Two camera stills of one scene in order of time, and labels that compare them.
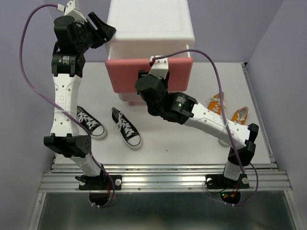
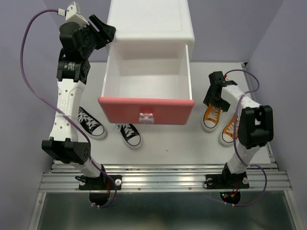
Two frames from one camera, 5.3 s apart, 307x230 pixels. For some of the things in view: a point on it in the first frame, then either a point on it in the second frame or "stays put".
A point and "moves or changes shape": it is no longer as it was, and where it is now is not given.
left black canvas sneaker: x=96 y=129 stays put
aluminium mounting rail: x=170 y=178 stays put
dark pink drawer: x=122 y=74 moves or changes shape
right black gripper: x=141 y=74 -> x=209 y=99
